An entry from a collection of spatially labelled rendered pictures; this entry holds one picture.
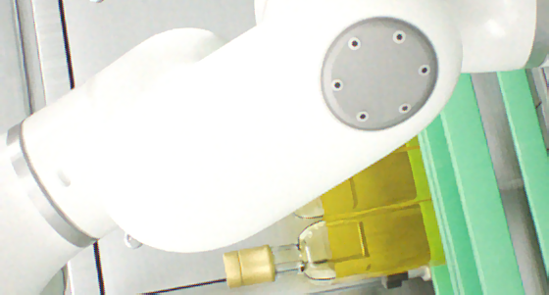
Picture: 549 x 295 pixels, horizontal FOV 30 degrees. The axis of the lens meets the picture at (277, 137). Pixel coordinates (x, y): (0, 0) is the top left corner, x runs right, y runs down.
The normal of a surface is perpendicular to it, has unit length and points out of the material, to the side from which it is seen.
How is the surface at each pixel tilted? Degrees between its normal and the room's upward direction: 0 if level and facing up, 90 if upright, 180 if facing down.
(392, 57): 91
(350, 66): 84
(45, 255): 117
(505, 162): 90
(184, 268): 90
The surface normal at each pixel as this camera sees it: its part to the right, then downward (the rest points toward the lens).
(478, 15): -0.54, 0.37
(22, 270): 0.59, 0.36
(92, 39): 0.06, -0.26
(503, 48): -0.17, 0.71
